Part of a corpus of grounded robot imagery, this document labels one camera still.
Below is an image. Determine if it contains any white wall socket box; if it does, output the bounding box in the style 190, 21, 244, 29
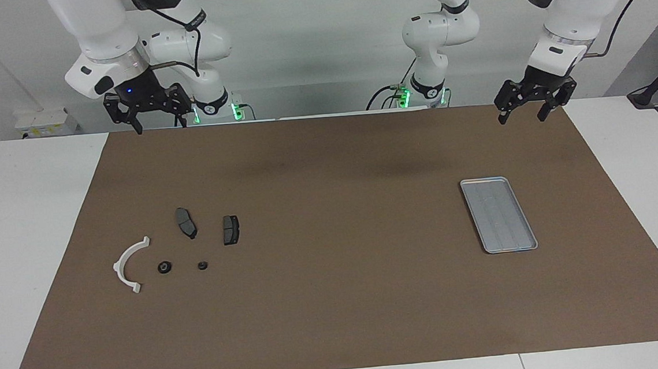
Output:
14, 108, 79, 139

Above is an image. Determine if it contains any white curved plastic bracket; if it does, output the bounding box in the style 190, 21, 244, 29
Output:
111, 236, 155, 296

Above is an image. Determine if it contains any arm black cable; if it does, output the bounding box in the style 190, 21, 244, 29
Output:
464, 0, 650, 66
125, 0, 206, 83

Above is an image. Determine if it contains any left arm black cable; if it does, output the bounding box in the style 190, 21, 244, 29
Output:
464, 0, 650, 66

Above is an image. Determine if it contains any black base cable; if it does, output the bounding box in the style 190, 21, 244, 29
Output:
363, 55, 421, 111

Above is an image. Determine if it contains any elongated dark brake pad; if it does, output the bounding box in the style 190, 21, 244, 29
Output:
175, 207, 198, 241

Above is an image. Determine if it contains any rectangular dark brake pad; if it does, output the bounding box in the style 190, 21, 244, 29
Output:
221, 215, 241, 246

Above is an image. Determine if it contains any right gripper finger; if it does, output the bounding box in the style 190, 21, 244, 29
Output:
104, 92, 144, 137
167, 83, 194, 128

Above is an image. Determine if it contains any silver metal tray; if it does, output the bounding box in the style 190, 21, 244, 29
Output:
459, 174, 539, 256

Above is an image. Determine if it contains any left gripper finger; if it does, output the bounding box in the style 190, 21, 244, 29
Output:
494, 80, 525, 125
535, 77, 581, 122

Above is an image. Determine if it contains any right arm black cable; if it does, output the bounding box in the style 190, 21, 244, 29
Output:
125, 0, 206, 83

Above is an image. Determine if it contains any brown table mat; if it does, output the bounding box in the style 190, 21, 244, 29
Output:
0, 92, 658, 369

